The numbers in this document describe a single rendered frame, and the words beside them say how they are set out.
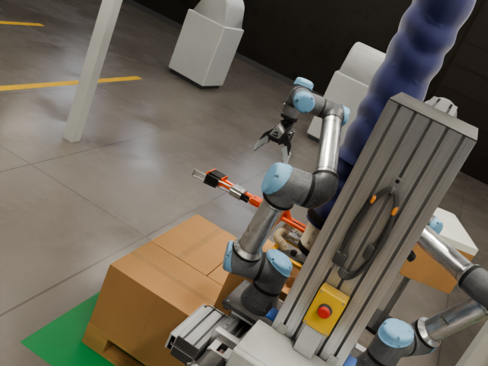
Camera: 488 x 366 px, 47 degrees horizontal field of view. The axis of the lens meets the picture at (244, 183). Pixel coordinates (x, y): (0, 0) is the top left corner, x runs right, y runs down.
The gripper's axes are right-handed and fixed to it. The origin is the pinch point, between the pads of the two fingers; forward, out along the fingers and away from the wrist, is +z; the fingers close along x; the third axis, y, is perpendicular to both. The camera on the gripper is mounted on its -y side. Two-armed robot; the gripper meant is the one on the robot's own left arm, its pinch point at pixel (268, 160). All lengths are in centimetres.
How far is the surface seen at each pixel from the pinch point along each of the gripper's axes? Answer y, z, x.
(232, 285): 15, 68, -5
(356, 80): 636, 39, 88
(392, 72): 26, -50, -26
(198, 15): 595, 49, 348
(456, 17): 28, -78, -38
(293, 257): 25, 44, -24
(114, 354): 20, 150, 40
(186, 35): 596, 85, 357
